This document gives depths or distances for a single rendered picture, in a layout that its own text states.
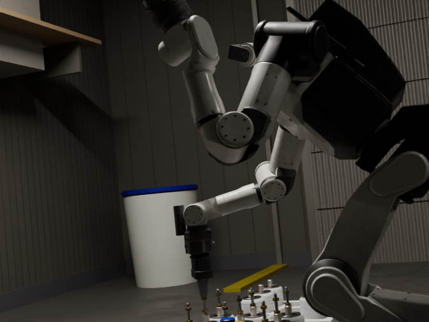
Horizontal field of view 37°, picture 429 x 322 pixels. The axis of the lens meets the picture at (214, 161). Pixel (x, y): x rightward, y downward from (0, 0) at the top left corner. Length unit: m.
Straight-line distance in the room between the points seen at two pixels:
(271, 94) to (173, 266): 3.50
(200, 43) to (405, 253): 3.85
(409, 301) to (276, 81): 0.62
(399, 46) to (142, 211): 2.30
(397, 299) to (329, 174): 3.55
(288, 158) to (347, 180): 3.17
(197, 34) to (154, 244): 3.47
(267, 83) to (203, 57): 0.15
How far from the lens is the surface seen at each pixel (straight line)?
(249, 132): 1.32
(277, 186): 1.95
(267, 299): 2.55
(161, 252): 4.77
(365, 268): 1.62
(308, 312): 2.37
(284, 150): 1.93
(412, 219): 5.04
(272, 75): 1.41
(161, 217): 4.74
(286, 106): 1.56
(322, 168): 5.13
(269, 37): 1.47
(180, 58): 1.47
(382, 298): 1.63
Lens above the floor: 0.66
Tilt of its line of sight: 3 degrees up
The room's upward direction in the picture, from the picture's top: 5 degrees counter-clockwise
